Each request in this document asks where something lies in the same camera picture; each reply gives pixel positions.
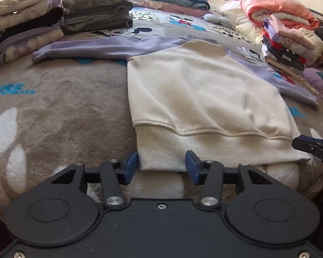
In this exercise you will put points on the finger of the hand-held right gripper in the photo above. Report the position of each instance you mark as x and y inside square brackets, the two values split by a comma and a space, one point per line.
[309, 145]

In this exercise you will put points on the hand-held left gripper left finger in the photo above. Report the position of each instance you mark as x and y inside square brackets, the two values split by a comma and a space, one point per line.
[129, 166]

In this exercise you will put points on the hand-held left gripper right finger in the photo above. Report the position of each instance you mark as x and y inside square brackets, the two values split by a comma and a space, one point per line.
[192, 166]

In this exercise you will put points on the cream and purple sweatshirt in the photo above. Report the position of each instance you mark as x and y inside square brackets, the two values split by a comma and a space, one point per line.
[199, 86]

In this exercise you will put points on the stack of folded children's clothes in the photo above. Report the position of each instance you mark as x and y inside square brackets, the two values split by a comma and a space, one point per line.
[288, 45]

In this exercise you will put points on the grey green folded clothes stack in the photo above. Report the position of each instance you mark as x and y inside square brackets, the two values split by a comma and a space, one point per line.
[97, 10]

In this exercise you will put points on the purple patchwork quilt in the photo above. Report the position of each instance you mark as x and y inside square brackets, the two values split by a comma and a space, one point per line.
[320, 83]

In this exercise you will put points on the cartoon mouse printed blanket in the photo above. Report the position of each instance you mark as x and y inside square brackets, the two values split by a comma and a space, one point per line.
[62, 107]

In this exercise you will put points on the orange pink rolled quilt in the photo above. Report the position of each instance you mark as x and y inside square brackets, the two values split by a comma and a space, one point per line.
[277, 8]

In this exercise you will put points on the grey plush toy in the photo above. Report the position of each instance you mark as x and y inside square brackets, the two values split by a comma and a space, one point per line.
[218, 18]

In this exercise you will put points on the white quilt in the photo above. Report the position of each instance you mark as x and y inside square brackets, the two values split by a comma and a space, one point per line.
[231, 10]

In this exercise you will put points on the purple spotted folded garment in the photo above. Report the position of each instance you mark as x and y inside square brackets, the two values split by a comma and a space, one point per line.
[18, 45]

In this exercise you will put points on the beige folded garment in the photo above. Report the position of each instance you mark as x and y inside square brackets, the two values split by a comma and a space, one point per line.
[18, 10]

